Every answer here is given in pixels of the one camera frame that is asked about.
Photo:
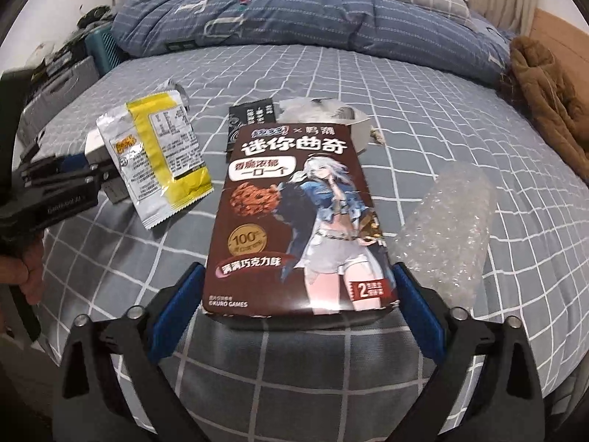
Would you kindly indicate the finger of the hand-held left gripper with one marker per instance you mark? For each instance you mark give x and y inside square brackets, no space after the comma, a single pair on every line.
[69,179]
[73,162]

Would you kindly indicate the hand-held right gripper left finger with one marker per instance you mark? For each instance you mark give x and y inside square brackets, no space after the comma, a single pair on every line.
[179,304]

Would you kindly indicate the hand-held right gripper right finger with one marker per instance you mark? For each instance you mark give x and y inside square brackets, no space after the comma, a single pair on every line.
[418,304]

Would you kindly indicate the yellow snack packet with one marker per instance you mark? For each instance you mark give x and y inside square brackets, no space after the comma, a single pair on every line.
[165,156]

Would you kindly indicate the brown cookie box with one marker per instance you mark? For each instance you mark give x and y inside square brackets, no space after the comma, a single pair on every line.
[285,216]

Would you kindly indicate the black wet wipe packet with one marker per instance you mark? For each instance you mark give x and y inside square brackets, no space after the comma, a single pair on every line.
[251,124]

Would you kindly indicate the white plastic bag with tag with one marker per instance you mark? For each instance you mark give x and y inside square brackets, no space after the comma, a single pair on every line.
[317,110]

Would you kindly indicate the person's left hand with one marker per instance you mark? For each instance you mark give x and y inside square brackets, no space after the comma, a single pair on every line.
[27,267]

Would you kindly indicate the grey hard suitcase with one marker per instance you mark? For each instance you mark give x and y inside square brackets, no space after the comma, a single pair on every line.
[69,87]

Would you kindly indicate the teal plastic crate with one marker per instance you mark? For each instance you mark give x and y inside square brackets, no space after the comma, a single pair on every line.
[103,50]

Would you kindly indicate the grey checked bed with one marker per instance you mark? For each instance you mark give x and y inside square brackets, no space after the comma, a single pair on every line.
[414,101]

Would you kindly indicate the brown quilted jacket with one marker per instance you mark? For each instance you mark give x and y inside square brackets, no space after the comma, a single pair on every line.
[552,101]

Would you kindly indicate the blue striped duvet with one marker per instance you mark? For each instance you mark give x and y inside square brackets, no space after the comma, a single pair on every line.
[299,18]

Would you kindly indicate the wooden headboard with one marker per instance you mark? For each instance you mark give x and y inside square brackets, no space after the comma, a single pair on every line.
[561,27]

